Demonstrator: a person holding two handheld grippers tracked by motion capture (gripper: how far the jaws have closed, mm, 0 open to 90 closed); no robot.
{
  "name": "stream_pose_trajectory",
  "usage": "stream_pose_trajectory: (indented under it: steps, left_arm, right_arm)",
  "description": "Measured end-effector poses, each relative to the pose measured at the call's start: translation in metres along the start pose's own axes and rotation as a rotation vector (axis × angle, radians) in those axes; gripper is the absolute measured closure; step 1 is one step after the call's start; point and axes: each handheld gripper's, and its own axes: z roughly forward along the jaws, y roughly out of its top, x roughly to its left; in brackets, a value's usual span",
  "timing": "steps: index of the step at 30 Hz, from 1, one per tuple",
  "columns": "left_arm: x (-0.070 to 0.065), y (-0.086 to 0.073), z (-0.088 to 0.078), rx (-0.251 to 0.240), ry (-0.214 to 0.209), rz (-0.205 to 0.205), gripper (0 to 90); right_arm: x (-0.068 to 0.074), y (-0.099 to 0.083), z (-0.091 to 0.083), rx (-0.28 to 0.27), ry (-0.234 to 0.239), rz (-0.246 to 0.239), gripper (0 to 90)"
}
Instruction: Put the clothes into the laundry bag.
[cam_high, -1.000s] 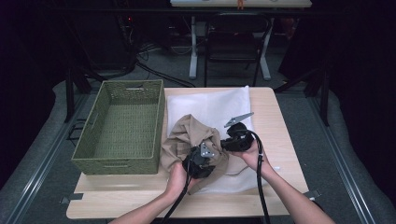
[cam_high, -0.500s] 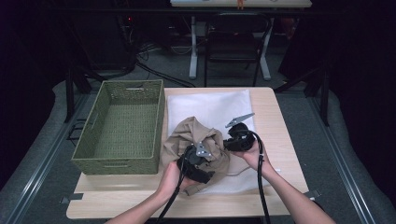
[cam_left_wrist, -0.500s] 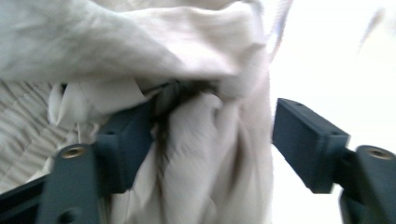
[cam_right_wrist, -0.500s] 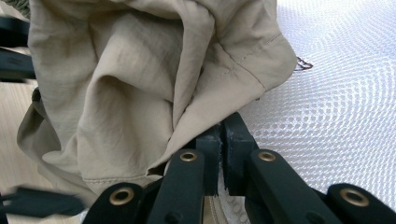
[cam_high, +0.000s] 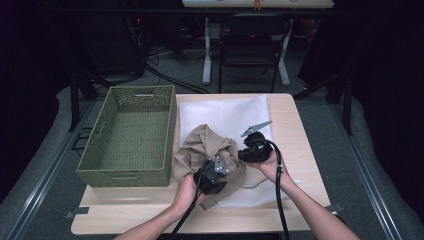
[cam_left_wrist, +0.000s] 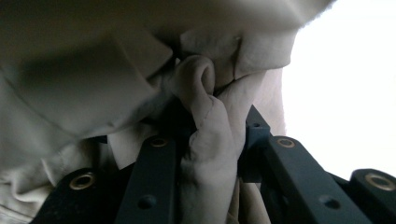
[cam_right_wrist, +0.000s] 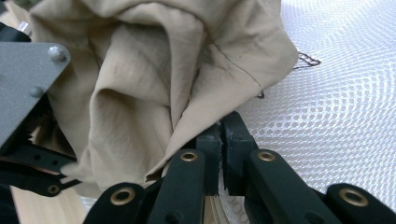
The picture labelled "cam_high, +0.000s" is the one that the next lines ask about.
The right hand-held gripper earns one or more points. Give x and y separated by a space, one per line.
258 150

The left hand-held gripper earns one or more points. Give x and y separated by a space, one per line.
210 178

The beige garment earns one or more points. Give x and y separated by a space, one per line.
203 143

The white mesh laundry bag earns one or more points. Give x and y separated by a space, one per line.
223 113

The green woven basket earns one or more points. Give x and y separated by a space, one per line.
133 133

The person's right hand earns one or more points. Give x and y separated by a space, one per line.
270 170

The person's left hand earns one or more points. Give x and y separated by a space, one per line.
186 195

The black stand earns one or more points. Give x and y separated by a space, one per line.
347 100
75 100

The black folding chair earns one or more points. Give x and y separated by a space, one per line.
248 43

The small orange object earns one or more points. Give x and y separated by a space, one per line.
257 5

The white desk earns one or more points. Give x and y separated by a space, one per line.
253 3

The dark equipment cabinet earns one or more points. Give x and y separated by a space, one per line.
110 40

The grey table bracket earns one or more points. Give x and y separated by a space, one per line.
78 211
335 207

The metal floor rail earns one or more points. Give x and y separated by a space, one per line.
363 173
50 166

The black horizontal frame bar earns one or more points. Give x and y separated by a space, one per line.
166 11

